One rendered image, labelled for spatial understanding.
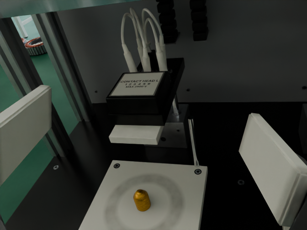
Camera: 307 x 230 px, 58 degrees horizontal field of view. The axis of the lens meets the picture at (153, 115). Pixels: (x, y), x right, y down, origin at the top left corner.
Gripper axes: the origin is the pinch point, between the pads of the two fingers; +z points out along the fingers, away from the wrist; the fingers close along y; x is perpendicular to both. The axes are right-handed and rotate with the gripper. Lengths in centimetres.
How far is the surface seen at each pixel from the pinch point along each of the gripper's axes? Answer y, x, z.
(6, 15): -19.1, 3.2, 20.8
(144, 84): -0.8, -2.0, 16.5
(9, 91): -39, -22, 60
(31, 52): -43, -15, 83
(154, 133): 1.1, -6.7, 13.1
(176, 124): 4.7, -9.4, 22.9
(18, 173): -21.6, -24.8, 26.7
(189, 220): 6.8, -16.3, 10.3
